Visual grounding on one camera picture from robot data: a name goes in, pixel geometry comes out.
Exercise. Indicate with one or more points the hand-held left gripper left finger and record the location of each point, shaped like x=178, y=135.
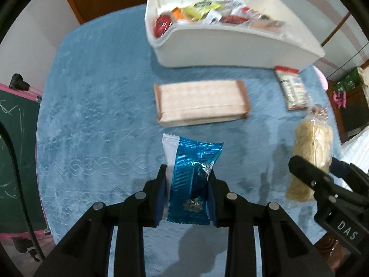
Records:
x=160, y=199

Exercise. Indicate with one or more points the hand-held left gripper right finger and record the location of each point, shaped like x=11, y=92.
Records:
x=212, y=205

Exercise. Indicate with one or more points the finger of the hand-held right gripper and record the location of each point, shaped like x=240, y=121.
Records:
x=305, y=173
x=341, y=168

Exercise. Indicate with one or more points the clear packet of puffed snack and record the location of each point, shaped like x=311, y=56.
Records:
x=311, y=144

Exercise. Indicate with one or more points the blue foil candy packet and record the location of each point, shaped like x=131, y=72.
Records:
x=187, y=161

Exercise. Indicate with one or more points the white plastic bin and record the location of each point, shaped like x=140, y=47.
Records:
x=230, y=49

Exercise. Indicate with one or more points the large clear cake packet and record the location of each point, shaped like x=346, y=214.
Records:
x=265, y=23

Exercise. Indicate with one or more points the dark red snack packet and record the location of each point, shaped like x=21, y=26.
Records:
x=235, y=19

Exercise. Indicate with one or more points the red candy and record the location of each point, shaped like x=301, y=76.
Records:
x=162, y=24

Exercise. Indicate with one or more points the orange and white stick packet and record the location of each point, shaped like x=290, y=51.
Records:
x=176, y=13

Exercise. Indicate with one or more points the white checked cloth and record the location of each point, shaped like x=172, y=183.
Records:
x=357, y=150

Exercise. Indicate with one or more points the pink toy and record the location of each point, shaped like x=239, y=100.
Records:
x=339, y=99

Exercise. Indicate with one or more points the white packet with red edge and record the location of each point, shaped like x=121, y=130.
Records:
x=291, y=89

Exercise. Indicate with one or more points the green bag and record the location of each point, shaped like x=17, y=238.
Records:
x=348, y=80

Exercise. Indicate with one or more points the beige wafer packet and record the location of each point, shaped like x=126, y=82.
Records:
x=199, y=101

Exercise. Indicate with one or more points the blue patterned blanket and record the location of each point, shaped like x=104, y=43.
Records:
x=101, y=106

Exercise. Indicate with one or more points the pale blue wardrobe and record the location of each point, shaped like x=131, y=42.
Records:
x=331, y=5

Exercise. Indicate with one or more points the black chalkboard knob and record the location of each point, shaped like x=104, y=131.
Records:
x=18, y=81

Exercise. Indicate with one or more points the brown wooden post knob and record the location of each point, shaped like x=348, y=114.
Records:
x=328, y=249

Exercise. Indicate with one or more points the green chalkboard with pink frame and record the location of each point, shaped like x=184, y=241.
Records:
x=14, y=150

